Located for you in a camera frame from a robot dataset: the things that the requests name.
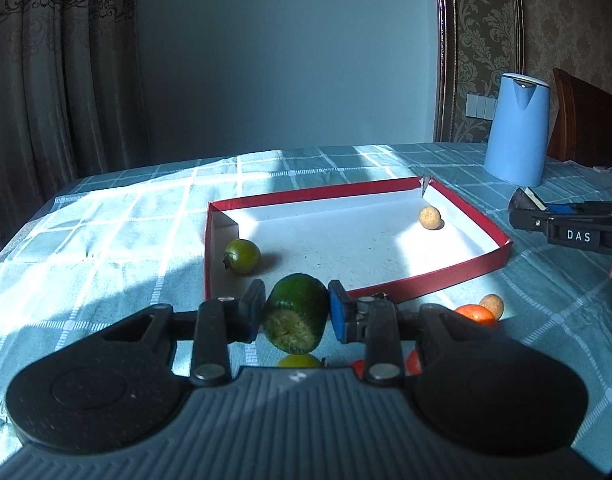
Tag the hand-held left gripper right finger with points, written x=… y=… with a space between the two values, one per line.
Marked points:
x=337 y=312

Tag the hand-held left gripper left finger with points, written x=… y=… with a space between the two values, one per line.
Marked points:
x=255 y=305

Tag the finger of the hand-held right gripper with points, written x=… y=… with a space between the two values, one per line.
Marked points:
x=528 y=219
x=558 y=208

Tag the green cucumber piece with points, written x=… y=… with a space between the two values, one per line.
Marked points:
x=296 y=312

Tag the red cardboard box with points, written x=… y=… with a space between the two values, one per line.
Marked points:
x=336 y=230

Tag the dark green tomato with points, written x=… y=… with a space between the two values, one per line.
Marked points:
x=242 y=256

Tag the red cherry tomato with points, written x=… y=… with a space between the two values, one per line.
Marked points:
x=414 y=362
x=358 y=367

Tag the yellow-green tomato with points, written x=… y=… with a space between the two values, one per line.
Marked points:
x=299 y=361

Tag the brown wooden chair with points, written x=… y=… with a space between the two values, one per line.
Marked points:
x=586 y=125

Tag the blue electric kettle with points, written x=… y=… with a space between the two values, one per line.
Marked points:
x=518 y=130

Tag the tan round ball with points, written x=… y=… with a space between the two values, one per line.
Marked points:
x=430 y=218
x=493 y=304

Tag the teal checked tablecloth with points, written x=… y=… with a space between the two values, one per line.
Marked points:
x=125 y=240

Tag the patterned brown curtain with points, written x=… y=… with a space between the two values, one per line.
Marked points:
x=50 y=85

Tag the white wall switch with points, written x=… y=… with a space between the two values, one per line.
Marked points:
x=481 y=106

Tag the dark wooden wall moulding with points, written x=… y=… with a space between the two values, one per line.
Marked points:
x=448 y=50

